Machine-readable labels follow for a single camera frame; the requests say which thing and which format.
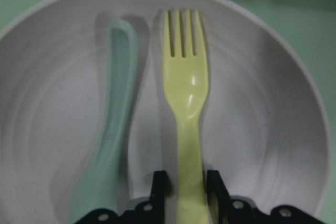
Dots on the white round plate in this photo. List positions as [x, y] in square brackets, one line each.
[249, 116]

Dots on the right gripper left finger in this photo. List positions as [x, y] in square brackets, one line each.
[146, 210]

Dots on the yellow plastic fork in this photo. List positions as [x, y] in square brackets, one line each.
[185, 84]

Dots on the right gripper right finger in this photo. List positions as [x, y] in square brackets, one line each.
[225, 208]

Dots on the teal green spoon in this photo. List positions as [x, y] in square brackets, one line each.
[98, 186]

